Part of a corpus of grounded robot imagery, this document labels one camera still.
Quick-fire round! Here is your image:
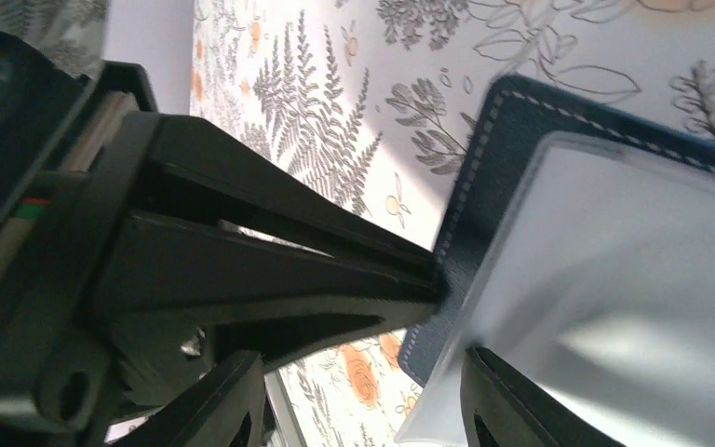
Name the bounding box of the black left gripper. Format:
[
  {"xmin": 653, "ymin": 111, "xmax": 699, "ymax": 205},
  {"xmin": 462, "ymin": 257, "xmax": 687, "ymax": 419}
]
[{"xmin": 0, "ymin": 61, "xmax": 160, "ymax": 446}]

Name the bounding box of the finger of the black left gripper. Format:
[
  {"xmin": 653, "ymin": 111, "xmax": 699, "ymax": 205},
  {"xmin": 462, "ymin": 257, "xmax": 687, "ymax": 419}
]
[
  {"xmin": 147, "ymin": 115, "xmax": 434, "ymax": 272},
  {"xmin": 98, "ymin": 212, "xmax": 438, "ymax": 371}
]

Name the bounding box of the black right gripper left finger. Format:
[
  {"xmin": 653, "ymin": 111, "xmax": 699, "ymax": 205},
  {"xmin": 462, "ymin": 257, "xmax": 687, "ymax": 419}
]
[{"xmin": 114, "ymin": 350, "xmax": 265, "ymax": 447}]

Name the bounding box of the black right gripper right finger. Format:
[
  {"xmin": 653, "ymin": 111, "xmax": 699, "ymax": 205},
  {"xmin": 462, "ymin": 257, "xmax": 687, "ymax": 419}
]
[{"xmin": 460, "ymin": 346, "xmax": 620, "ymax": 447}]

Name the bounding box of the navy blue card holder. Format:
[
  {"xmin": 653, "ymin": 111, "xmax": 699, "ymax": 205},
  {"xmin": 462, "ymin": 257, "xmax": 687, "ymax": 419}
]
[{"xmin": 397, "ymin": 75, "xmax": 715, "ymax": 446}]

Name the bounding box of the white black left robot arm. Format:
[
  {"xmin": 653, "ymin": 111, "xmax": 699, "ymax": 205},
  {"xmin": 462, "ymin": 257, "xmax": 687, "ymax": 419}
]
[{"xmin": 0, "ymin": 31, "xmax": 438, "ymax": 446}]

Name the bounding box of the floral patterned table cloth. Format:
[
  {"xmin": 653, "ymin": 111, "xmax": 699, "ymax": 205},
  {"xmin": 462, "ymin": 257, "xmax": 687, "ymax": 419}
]
[{"xmin": 191, "ymin": 1, "xmax": 715, "ymax": 446}]

